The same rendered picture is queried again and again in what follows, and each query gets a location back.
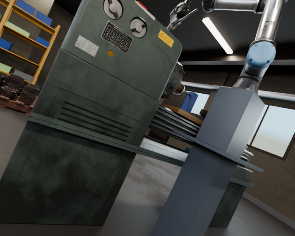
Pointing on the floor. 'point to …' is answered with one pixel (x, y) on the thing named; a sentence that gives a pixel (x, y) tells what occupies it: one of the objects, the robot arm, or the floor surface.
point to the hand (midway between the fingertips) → (171, 27)
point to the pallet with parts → (12, 92)
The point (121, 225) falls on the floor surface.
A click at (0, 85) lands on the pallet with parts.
